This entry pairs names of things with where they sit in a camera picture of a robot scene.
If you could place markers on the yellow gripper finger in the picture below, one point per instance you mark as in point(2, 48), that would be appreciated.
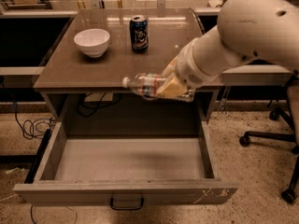
point(170, 68)
point(172, 87)

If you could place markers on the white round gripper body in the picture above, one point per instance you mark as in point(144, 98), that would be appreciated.
point(188, 68)

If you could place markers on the clear plastic water bottle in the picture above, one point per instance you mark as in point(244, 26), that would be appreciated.
point(147, 84)

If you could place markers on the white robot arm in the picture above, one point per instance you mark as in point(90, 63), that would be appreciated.
point(246, 30)

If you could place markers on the open grey top drawer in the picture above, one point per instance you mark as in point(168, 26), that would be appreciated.
point(90, 169)

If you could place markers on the blue soda can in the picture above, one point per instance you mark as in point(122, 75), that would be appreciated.
point(138, 27)

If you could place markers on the white ceramic bowl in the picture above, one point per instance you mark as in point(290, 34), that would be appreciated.
point(92, 42)

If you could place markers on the black office chair base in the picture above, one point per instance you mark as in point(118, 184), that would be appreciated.
point(292, 119)

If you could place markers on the black drawer handle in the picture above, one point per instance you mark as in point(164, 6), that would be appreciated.
point(126, 205)

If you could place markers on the black drawer slide rail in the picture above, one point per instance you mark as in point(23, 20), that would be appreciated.
point(38, 158)

